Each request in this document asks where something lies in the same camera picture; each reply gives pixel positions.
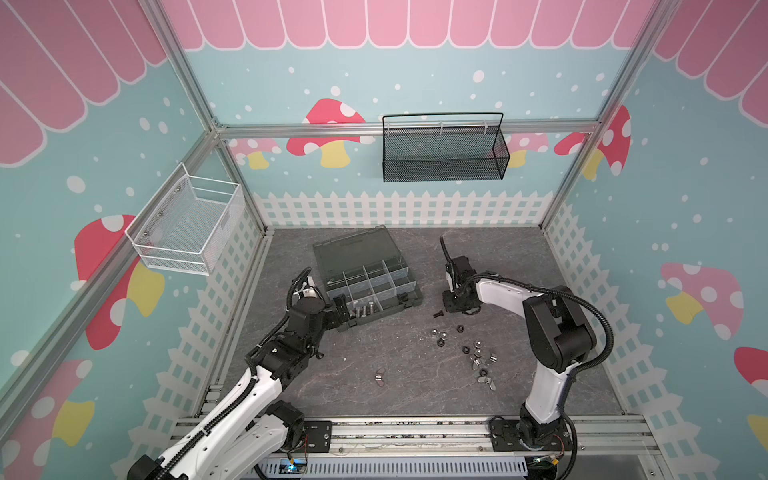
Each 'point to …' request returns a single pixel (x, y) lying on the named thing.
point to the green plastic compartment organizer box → (366, 266)
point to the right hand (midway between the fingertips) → (450, 303)
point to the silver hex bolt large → (371, 306)
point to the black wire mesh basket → (438, 147)
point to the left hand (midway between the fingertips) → (331, 305)
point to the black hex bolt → (440, 313)
